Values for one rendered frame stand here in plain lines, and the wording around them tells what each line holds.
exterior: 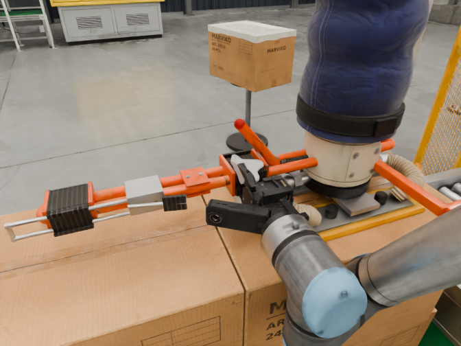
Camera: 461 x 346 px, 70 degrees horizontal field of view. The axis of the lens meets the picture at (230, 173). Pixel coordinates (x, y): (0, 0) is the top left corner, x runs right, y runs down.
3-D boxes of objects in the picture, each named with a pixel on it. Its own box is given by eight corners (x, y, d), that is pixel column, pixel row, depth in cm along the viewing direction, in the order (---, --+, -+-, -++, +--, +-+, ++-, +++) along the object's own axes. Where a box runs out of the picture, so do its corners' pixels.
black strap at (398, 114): (355, 92, 87) (358, 77, 84) (427, 128, 68) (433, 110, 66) (278, 104, 80) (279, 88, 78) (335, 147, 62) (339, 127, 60)
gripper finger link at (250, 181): (243, 172, 68) (258, 206, 63) (234, 174, 68) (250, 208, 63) (246, 157, 65) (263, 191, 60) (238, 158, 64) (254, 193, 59)
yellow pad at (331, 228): (394, 190, 88) (398, 174, 85) (424, 213, 80) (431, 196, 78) (280, 220, 78) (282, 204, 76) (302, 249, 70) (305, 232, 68)
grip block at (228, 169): (251, 168, 79) (252, 146, 76) (269, 190, 71) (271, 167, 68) (218, 175, 77) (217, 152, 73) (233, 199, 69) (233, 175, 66)
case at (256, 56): (291, 82, 270) (296, 29, 248) (254, 93, 249) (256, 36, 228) (244, 66, 310) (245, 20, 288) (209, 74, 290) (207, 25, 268)
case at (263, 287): (347, 233, 131) (370, 144, 110) (427, 320, 100) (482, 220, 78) (201, 273, 115) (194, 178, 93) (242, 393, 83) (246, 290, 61)
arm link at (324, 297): (309, 352, 45) (317, 309, 39) (269, 281, 55) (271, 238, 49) (365, 328, 48) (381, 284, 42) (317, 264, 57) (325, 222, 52)
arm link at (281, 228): (269, 277, 54) (274, 234, 49) (257, 256, 58) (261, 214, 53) (316, 263, 57) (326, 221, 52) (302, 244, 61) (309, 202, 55)
